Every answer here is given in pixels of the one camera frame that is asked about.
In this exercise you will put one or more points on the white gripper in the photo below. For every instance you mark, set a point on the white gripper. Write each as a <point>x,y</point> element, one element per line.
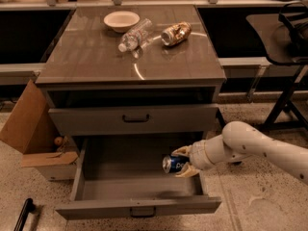
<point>201,156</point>

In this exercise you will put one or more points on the blue pepsi can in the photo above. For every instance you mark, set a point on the blue pepsi can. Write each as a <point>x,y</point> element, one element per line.
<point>173,164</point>

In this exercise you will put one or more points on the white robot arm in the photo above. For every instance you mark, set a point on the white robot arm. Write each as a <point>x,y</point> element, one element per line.
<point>237,141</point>

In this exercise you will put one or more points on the closed grey top drawer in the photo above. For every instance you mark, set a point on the closed grey top drawer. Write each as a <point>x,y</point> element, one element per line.
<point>134,120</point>

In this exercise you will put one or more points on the open grey middle drawer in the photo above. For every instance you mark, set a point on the open grey middle drawer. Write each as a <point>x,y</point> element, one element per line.
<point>121,176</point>

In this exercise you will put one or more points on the grey drawer cabinet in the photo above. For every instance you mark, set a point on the grey drawer cabinet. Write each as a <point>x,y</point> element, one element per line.
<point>86,69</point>

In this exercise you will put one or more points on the gold crumpled can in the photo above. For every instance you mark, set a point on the gold crumpled can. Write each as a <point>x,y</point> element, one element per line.
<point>176,33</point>

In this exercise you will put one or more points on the small orange ball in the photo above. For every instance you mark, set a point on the small orange ball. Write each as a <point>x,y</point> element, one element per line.
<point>58,141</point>

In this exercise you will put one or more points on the clear plastic water bottle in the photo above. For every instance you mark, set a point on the clear plastic water bottle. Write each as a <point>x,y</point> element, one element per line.
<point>135,36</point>

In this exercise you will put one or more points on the white bowl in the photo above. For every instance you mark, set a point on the white bowl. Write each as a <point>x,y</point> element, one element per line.
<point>121,21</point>

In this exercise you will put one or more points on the open cardboard box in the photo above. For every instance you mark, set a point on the open cardboard box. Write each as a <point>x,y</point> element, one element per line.
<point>31,131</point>

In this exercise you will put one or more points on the black chair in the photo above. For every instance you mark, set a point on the black chair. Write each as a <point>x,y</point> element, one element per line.
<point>284,38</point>

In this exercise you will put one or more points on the black bar on floor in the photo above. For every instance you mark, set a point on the black bar on floor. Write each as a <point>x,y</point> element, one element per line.
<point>28,207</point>

